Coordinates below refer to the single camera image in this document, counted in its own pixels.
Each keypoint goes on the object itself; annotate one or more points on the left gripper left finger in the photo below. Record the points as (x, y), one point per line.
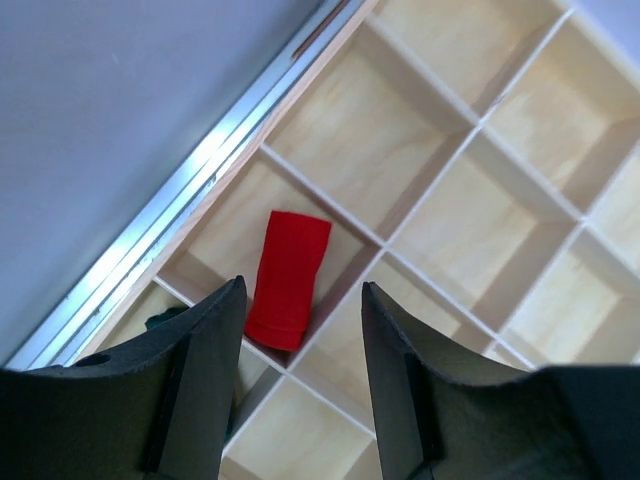
(154, 407)

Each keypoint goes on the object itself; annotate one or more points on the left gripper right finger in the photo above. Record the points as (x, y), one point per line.
(442, 411)

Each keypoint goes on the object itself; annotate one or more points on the dark teal sock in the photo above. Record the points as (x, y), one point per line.
(159, 319)

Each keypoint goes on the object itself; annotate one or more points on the red sock with white bear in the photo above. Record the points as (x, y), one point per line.
(294, 248)

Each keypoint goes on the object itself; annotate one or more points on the wooden compartment tray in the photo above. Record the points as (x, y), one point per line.
(479, 160)

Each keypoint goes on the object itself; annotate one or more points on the aluminium mounting rail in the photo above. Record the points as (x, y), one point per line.
(82, 312)

